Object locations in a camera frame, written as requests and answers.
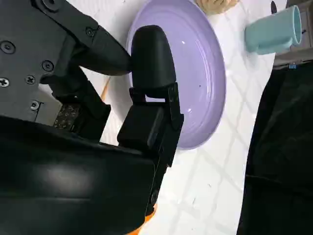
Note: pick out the pale green mug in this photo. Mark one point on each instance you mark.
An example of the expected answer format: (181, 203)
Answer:
(269, 31)

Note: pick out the beige towel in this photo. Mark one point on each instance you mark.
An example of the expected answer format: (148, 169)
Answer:
(215, 6)

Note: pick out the lilac plate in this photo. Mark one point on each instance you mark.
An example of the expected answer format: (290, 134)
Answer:
(195, 73)

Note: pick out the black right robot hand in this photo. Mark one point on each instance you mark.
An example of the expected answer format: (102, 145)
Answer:
(61, 183)

